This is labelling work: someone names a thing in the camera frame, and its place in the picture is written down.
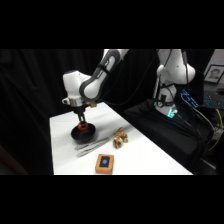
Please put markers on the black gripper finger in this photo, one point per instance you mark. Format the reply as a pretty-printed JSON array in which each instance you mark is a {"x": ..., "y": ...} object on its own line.
[
  {"x": 85, "y": 121},
  {"x": 80, "y": 120}
]

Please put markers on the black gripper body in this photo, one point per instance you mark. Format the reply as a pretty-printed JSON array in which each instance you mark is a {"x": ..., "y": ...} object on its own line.
[{"x": 81, "y": 111}]

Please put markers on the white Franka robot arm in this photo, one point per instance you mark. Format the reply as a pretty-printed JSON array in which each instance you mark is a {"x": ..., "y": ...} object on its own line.
[{"x": 93, "y": 83}]

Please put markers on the black bowl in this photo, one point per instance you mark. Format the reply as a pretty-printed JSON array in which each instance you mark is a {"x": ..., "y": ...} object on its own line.
[{"x": 83, "y": 135}]

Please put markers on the silver metal tongs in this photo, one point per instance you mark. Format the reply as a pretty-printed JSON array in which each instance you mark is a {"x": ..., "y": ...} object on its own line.
[{"x": 91, "y": 146}]

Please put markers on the small wooden block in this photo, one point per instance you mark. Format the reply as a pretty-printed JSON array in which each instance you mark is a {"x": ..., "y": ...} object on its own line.
[
  {"x": 119, "y": 130},
  {"x": 116, "y": 143},
  {"x": 122, "y": 137}
]

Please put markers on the wooden box with blue screen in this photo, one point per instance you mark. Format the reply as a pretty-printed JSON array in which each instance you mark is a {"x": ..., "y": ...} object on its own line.
[{"x": 104, "y": 164}]

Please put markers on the black curtain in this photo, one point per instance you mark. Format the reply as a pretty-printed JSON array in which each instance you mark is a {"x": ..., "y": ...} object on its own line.
[{"x": 33, "y": 86}]

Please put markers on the black robot stand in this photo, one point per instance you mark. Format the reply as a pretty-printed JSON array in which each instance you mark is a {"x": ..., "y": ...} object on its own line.
[{"x": 160, "y": 130}]

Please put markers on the blue lit device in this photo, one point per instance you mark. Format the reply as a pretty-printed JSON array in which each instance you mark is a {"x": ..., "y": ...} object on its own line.
[{"x": 190, "y": 98}]

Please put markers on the backlit keyboard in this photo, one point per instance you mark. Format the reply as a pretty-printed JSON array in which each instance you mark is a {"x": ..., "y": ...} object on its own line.
[{"x": 212, "y": 100}]

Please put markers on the framed portrait picture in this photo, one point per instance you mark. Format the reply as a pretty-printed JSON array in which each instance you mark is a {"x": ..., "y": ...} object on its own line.
[{"x": 214, "y": 74}]

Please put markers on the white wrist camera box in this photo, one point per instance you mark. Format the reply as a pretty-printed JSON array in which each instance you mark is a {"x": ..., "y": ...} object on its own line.
[{"x": 66, "y": 101}]

